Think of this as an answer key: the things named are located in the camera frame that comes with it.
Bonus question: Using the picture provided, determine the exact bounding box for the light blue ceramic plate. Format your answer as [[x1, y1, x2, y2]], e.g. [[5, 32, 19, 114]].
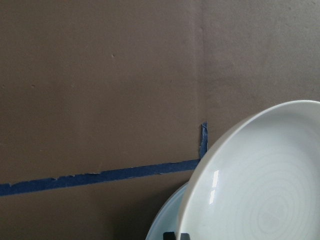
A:
[[144, 181, 191, 240]]

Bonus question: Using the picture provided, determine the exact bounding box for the white ringed ceramic plate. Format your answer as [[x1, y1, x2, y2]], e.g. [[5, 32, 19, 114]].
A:
[[179, 99, 320, 240]]

